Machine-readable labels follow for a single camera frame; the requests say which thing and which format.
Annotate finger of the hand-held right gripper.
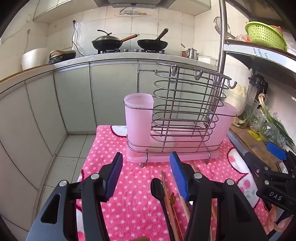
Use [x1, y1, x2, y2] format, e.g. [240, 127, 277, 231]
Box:
[266, 142, 296, 172]
[244, 152, 273, 181]

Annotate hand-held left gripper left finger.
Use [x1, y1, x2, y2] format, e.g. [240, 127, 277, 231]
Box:
[25, 152, 123, 241]

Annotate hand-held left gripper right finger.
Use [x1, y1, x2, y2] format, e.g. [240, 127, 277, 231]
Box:
[169, 151, 270, 241]

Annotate black spoon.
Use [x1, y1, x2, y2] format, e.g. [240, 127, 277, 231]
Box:
[150, 178, 176, 241]

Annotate metal wire utensil rack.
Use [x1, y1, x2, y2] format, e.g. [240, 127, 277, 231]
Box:
[126, 62, 237, 168]

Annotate person's right hand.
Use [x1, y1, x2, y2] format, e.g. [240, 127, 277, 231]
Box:
[264, 206, 294, 234]

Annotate pink plastic drip tray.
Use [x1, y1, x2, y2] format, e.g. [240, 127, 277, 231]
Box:
[126, 130, 223, 163]

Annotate cardboard box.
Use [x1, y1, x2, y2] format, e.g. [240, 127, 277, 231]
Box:
[228, 124, 286, 172]

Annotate pink polka dot cloth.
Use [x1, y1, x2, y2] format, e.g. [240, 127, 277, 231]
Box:
[76, 125, 271, 241]

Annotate green onions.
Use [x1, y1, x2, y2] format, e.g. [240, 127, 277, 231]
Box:
[257, 93, 296, 152]

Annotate clear bag of vegetables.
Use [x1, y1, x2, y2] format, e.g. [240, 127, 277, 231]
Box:
[228, 85, 249, 117]

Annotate black blender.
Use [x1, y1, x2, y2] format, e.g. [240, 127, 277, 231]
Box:
[246, 74, 269, 106]

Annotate grey kitchen counter cabinets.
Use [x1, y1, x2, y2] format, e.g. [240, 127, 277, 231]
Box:
[0, 52, 222, 216]

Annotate metal shelf rack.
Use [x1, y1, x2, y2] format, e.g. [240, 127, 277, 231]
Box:
[217, 0, 296, 78]

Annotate white rectangular container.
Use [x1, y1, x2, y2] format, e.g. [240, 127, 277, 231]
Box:
[197, 55, 218, 66]

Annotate green plastic basket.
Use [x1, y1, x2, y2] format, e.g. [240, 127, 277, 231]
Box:
[245, 21, 287, 50]

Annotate steel kettle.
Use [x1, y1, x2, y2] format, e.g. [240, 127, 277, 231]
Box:
[186, 48, 200, 60]

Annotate gas stove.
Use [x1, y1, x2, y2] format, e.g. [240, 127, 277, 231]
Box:
[96, 47, 166, 55]

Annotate black induction cooker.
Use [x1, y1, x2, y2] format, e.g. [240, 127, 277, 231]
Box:
[48, 50, 77, 65]

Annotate black wok with lid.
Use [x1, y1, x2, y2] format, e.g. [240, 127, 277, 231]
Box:
[92, 30, 140, 50]

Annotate black open wok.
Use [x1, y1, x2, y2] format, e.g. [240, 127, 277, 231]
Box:
[137, 28, 169, 50]

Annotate white rice cooker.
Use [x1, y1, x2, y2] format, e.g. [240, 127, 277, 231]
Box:
[21, 48, 50, 71]

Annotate range hood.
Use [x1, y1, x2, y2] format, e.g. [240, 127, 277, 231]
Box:
[95, 0, 165, 6]

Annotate wire strainer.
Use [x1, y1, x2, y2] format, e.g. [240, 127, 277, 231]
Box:
[213, 17, 236, 39]

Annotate black power cable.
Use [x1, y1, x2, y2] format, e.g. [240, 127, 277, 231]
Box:
[72, 20, 84, 57]

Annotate glass wall shelf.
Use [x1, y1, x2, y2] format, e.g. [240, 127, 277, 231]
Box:
[114, 10, 151, 17]

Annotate grey upper wall cabinet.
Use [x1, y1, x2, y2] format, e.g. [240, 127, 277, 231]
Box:
[32, 0, 212, 24]

